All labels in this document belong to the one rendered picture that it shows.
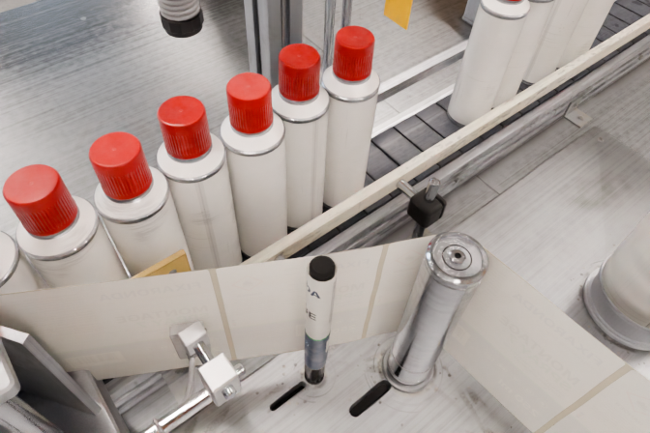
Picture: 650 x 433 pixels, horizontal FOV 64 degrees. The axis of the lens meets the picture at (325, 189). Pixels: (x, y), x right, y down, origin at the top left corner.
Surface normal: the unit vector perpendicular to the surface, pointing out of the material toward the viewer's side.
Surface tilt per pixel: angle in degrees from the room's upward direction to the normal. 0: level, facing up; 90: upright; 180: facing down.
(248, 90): 3
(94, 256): 90
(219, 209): 90
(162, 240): 90
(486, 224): 0
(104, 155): 2
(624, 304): 90
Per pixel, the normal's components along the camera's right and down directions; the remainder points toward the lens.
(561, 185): 0.04, -0.62
